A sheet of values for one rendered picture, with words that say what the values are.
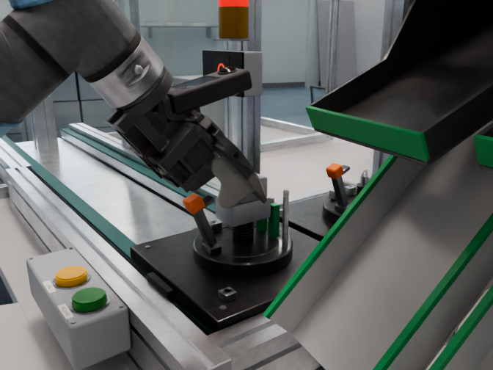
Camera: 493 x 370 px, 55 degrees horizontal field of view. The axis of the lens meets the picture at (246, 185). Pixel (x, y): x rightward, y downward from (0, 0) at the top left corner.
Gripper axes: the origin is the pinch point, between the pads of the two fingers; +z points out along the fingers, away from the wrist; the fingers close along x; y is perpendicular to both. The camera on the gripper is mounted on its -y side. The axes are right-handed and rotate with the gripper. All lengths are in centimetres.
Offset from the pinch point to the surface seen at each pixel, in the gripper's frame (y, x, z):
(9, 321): 35.8, -20.6, -2.3
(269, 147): -41, -82, 60
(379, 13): -790, -780, 578
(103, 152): 2, -81, 15
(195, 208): 7.3, 1.0, -4.7
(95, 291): 22.7, -1.7, -6.1
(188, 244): 10.7, -7.2, 4.3
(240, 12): -22.9, -16.6, -10.5
